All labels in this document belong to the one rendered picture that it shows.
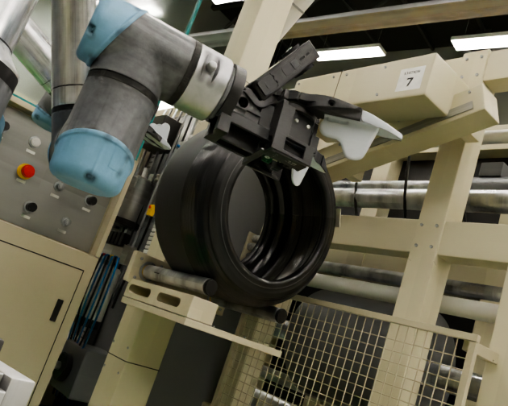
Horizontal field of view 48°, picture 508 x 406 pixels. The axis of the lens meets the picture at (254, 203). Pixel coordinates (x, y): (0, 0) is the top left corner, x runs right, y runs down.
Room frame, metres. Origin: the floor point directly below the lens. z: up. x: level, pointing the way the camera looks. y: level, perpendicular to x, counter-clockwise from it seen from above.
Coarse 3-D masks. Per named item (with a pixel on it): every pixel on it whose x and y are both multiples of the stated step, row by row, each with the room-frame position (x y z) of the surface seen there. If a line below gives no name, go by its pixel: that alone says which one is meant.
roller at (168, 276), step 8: (144, 272) 1.77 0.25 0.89; (152, 272) 1.73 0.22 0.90; (160, 272) 1.69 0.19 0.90; (168, 272) 1.67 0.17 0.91; (176, 272) 1.64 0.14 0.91; (184, 272) 1.63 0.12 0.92; (160, 280) 1.70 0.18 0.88; (168, 280) 1.66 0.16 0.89; (176, 280) 1.62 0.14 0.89; (184, 280) 1.59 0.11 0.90; (192, 280) 1.56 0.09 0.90; (200, 280) 1.53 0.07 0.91; (208, 280) 1.52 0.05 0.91; (184, 288) 1.61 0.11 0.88; (192, 288) 1.56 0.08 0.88; (200, 288) 1.53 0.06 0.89; (208, 288) 1.52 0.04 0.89; (216, 288) 1.53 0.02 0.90
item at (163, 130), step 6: (156, 126) 1.42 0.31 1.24; (162, 126) 1.43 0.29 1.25; (168, 126) 1.44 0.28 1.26; (156, 132) 1.42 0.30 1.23; (162, 132) 1.43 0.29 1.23; (168, 132) 1.44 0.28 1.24; (150, 138) 1.43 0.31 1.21; (162, 138) 1.43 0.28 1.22; (162, 144) 1.44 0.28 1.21; (168, 144) 1.45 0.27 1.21
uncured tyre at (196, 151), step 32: (192, 160) 1.52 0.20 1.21; (224, 160) 1.46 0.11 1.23; (256, 160) 1.84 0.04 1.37; (160, 192) 1.60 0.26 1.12; (192, 192) 1.48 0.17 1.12; (224, 192) 1.47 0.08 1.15; (288, 192) 1.91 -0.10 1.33; (320, 192) 1.70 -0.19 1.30; (160, 224) 1.61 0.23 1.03; (192, 224) 1.49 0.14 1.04; (224, 224) 1.49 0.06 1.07; (288, 224) 1.94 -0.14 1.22; (320, 224) 1.82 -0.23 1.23; (192, 256) 1.54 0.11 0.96; (224, 256) 1.52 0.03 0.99; (256, 256) 1.92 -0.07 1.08; (288, 256) 1.91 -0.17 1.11; (320, 256) 1.73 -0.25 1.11; (224, 288) 1.58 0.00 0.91; (256, 288) 1.60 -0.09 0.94; (288, 288) 1.67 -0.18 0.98
